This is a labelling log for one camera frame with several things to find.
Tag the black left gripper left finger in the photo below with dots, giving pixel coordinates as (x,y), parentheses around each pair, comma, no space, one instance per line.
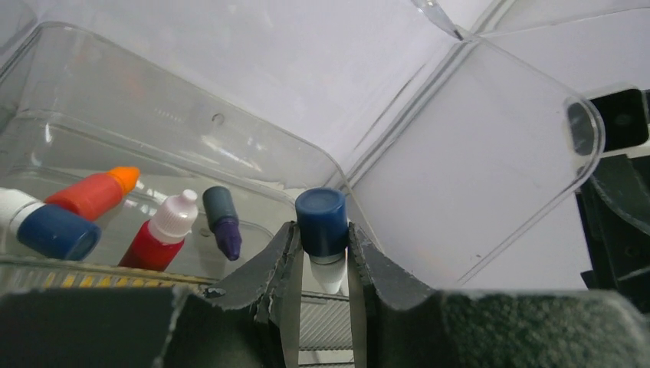
(249,319)

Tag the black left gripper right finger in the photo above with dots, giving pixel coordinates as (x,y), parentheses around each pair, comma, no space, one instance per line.
(398,321)

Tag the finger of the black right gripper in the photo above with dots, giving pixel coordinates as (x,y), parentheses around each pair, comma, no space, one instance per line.
(614,210)

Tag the dark blue small bottle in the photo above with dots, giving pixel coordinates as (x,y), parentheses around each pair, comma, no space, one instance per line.
(223,221)

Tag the red small bottle white cap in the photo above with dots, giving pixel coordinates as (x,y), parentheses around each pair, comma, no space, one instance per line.
(160,238)

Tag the blue cap white bottle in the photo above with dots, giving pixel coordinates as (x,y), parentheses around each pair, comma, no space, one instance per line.
(323,226)

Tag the smoked clear drawer box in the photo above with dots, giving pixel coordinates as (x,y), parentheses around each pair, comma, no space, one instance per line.
(447,148)

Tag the red orange small bottle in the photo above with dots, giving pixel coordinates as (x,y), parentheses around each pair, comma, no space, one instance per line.
(98,193)

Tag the blue white small bottle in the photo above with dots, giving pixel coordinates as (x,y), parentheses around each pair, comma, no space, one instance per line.
(47,229)

